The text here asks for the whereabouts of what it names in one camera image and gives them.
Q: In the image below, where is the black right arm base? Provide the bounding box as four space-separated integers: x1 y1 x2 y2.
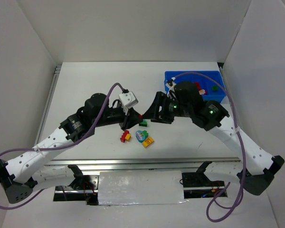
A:
180 172 225 199

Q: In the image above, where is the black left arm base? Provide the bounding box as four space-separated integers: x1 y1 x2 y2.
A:
53 175 99 206

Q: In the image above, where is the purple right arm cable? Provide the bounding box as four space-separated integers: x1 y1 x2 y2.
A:
171 72 247 223

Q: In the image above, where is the blue plastic bin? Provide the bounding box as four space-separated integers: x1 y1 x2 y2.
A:
174 71 226 103

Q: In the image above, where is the flower printed lego piece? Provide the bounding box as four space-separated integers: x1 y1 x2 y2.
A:
199 89 206 95

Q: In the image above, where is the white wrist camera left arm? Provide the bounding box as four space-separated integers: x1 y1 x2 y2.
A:
119 91 138 110

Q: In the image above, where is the silver foil covered board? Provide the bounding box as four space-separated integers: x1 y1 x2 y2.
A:
98 171 185 206

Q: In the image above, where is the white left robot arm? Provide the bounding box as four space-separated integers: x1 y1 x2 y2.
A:
0 92 142 204

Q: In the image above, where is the green curved lego brick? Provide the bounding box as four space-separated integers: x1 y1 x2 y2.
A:
139 120 148 127

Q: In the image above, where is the small yellow lego brick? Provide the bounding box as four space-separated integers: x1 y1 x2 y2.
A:
125 133 131 142

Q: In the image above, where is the small green lego brick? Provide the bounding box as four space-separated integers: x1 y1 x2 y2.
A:
142 130 149 138

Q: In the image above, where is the yellow curved lego brick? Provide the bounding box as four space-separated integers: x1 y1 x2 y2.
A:
142 137 154 148

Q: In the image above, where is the aluminium frame rail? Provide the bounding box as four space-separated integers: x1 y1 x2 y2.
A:
47 157 239 171

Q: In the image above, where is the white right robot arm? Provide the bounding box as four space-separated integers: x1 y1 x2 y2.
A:
121 80 285 196

